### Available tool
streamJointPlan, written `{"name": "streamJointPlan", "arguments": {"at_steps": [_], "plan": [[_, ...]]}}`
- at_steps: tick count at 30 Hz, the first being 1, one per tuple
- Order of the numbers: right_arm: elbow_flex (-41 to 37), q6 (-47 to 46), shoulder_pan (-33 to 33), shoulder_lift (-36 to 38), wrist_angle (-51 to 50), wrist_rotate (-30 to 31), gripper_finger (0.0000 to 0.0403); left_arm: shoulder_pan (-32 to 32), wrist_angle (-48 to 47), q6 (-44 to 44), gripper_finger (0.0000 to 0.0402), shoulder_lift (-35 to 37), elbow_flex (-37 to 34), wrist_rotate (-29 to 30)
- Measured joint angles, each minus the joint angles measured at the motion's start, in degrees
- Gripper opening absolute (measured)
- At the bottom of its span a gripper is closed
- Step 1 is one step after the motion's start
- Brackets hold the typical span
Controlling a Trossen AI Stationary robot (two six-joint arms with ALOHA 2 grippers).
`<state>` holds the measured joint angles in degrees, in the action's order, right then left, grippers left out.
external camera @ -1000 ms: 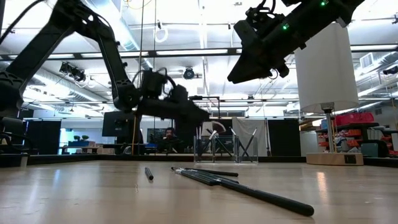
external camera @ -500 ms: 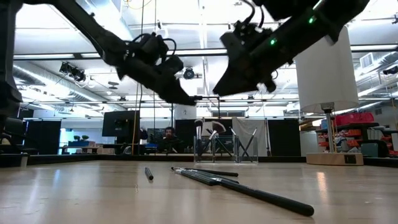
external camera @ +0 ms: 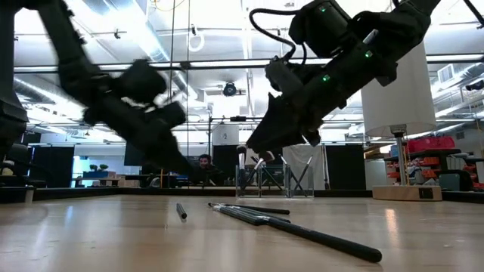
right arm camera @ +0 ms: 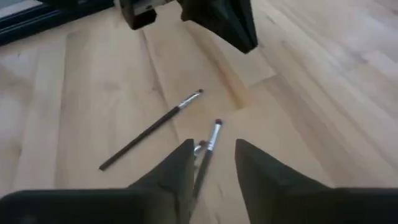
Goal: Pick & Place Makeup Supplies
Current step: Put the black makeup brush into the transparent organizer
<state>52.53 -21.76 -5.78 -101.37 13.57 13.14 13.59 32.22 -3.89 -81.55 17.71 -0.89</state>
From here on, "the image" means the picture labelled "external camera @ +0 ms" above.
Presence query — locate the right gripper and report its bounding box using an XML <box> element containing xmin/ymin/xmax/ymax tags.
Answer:
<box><xmin>246</xmin><ymin>60</ymin><xmax>360</xmax><ymax>154</ymax></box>

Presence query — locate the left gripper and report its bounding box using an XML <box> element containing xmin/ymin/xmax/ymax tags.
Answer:
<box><xmin>113</xmin><ymin>100</ymin><xmax>196</xmax><ymax>175</ymax></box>

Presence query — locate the burgundy head powder brush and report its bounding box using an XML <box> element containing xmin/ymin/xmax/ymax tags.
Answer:
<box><xmin>241</xmin><ymin>150</ymin><xmax>276</xmax><ymax>192</ymax></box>

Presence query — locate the single black pen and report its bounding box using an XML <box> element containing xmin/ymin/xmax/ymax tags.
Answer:
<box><xmin>278</xmin><ymin>153</ymin><xmax>306</xmax><ymax>191</ymax></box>

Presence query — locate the slim black makeup brush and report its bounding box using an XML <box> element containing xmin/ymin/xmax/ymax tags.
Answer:
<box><xmin>250</xmin><ymin>155</ymin><xmax>285</xmax><ymax>191</ymax></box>
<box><xmin>293</xmin><ymin>154</ymin><xmax>314</xmax><ymax>191</ymax></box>

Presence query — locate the grey handle round-head brush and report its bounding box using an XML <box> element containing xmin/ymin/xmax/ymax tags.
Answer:
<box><xmin>237</xmin><ymin>144</ymin><xmax>247</xmax><ymax>190</ymax></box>

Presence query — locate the clear acrylic organizer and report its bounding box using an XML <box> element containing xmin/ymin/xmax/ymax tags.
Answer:
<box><xmin>234</xmin><ymin>164</ymin><xmax>315</xmax><ymax>199</ymax></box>

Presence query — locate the black room monitor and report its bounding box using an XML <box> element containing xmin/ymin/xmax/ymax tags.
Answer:
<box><xmin>123</xmin><ymin>142</ymin><xmax>152</xmax><ymax>167</ymax></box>

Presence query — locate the person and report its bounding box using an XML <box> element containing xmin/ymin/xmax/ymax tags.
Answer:
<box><xmin>188</xmin><ymin>153</ymin><xmax>227</xmax><ymax>187</ymax></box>

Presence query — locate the white sign board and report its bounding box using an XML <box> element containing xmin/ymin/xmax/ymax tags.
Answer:
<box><xmin>212</xmin><ymin>124</ymin><xmax>240</xmax><ymax>147</ymax></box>

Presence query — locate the white hanging sheet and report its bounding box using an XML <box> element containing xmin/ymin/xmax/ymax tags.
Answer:
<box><xmin>282</xmin><ymin>145</ymin><xmax>327</xmax><ymax>190</ymax></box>

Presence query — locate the green plants blue planter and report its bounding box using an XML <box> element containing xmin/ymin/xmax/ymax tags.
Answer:
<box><xmin>82</xmin><ymin>163</ymin><xmax>116</xmax><ymax>179</ymax></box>

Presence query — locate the black partition panel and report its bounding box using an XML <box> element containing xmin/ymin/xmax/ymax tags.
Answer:
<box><xmin>325</xmin><ymin>144</ymin><xmax>367</xmax><ymax>190</ymax></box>
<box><xmin>29</xmin><ymin>146</ymin><xmax>75</xmax><ymax>189</ymax></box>

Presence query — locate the white lamp wooden base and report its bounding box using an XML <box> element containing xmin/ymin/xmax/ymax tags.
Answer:
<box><xmin>360</xmin><ymin>41</ymin><xmax>443</xmax><ymax>202</ymax></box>

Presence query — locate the black office chair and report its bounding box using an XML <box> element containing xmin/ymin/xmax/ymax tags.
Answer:
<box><xmin>0</xmin><ymin>142</ymin><xmax>50</xmax><ymax>189</ymax></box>

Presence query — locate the red storage bin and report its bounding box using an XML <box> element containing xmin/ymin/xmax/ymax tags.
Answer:
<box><xmin>407</xmin><ymin>136</ymin><xmax>456</xmax><ymax>154</ymax></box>

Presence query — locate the dark shelf unit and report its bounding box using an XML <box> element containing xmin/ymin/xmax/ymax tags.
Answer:
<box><xmin>383</xmin><ymin>149</ymin><xmax>484</xmax><ymax>192</ymax></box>

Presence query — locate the white ceiling vent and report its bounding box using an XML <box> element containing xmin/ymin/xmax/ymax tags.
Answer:
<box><xmin>437</xmin><ymin>63</ymin><xmax>455</xmax><ymax>85</ymax></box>

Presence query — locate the teal storage box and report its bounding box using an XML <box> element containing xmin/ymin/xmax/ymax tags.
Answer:
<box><xmin>438</xmin><ymin>172</ymin><xmax>461</xmax><ymax>191</ymax></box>

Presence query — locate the black stand frame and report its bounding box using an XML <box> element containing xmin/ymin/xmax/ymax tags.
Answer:
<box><xmin>209</xmin><ymin>115</ymin><xmax>265</xmax><ymax>152</ymax></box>

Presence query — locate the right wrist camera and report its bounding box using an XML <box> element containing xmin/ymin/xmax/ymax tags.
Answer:
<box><xmin>264</xmin><ymin>58</ymin><xmax>295</xmax><ymax>95</ymax></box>

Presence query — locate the black table frame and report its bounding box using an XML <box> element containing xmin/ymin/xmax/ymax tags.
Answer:
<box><xmin>0</xmin><ymin>184</ymin><xmax>484</xmax><ymax>205</ymax></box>

